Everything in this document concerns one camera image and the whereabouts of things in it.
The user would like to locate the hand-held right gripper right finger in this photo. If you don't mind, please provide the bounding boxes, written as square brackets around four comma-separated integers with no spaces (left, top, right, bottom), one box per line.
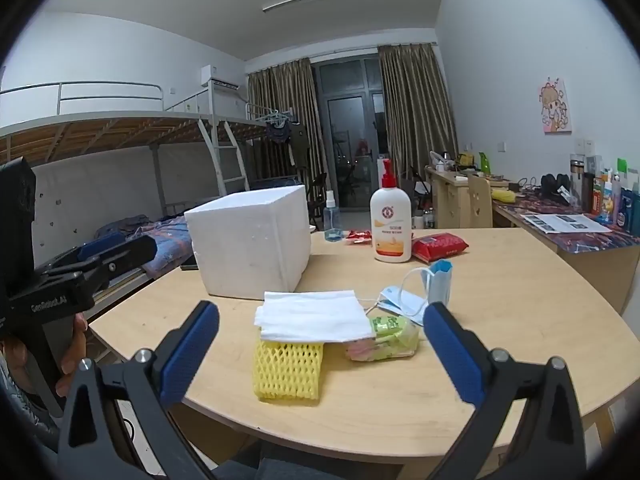
[422,301,588,480]

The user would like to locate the ceiling tube light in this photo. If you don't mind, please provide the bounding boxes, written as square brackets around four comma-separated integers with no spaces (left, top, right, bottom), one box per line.
[262,0,352,13]

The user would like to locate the yellow foam net sleeve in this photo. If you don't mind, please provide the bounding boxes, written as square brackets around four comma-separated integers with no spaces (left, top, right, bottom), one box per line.
[252,337,325,402]

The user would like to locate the blue face mask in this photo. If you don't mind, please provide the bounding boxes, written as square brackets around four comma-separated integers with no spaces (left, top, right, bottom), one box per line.
[400,260,455,311]
[377,285,431,327]

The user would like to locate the person's left forearm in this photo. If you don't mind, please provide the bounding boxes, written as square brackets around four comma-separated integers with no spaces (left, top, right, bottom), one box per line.
[0,355,63,453]

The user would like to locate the dark hanging clothes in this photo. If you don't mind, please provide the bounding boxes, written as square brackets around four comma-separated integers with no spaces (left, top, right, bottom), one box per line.
[265,120,308,181]

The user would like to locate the metal bunk bed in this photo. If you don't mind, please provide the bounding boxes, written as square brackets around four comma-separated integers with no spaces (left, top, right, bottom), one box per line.
[0,81,301,221]

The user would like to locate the white face mask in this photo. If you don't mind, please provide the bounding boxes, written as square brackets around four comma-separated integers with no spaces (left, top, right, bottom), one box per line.
[254,290,377,345]

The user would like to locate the wooden smiley chair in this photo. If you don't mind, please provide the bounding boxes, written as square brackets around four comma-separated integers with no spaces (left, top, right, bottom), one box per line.
[467,174,493,228]

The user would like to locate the white air conditioner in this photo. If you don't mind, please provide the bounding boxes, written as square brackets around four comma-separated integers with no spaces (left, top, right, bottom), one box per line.
[200,65,240,92]

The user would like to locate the black folding chair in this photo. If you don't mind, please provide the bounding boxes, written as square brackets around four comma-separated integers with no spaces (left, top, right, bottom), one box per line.
[307,172,328,221]

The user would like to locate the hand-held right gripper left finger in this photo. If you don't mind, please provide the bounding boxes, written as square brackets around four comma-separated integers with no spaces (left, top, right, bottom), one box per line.
[57,300,221,480]

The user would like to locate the green tissue packet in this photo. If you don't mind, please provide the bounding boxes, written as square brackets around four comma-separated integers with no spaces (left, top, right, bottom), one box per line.
[344,312,420,362]

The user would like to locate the printed paper sheet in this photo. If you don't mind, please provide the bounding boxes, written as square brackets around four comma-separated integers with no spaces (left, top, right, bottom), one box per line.
[520,212,612,235]

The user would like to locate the white lotion pump bottle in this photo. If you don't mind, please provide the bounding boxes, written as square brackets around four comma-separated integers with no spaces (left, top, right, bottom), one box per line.
[370,158,413,264]

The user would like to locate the blue patterned quilt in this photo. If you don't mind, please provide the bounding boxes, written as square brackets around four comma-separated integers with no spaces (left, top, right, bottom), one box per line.
[95,215,193,281]

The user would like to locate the dark patterned desk mat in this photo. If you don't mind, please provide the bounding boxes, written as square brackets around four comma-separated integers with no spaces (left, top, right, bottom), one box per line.
[492,190,640,256]

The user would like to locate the glass balcony door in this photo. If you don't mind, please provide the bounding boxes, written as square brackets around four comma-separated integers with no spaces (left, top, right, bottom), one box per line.
[310,52,388,211]

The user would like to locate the light wooden desk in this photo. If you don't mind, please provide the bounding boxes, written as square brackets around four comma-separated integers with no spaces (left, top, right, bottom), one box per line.
[425,165,521,231]

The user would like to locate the clear spray bottle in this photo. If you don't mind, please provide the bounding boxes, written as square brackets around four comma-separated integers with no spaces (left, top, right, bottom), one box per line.
[322,190,342,241]

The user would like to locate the brown curtain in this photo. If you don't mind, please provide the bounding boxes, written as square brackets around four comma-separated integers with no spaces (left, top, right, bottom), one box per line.
[377,44,458,186]
[247,57,326,211]

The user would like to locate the black headphones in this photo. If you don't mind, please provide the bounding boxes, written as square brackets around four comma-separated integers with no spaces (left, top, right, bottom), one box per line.
[540,173,571,198]

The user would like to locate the white foam box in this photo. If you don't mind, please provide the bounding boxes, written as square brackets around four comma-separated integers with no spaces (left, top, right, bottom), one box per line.
[184,185,312,301]

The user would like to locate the person's left hand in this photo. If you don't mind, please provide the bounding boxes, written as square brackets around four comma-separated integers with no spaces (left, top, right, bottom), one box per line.
[55,311,90,398]

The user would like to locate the dark thermos flask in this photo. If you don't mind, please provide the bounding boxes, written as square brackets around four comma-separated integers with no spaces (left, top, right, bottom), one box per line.
[569,160,586,208]

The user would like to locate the red wipes packet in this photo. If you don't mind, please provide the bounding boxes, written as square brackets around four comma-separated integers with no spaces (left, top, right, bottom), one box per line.
[411,232,469,264]

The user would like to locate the group of toiletry bottles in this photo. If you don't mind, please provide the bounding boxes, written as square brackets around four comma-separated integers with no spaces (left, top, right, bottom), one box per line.
[582,155,640,233]

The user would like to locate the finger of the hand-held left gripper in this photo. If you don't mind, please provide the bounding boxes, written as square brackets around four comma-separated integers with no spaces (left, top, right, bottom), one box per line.
[32,235,158,311]
[35,232,126,276]

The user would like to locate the cartoon wall poster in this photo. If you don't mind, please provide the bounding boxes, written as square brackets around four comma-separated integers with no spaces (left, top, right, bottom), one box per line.
[539,79,572,135]

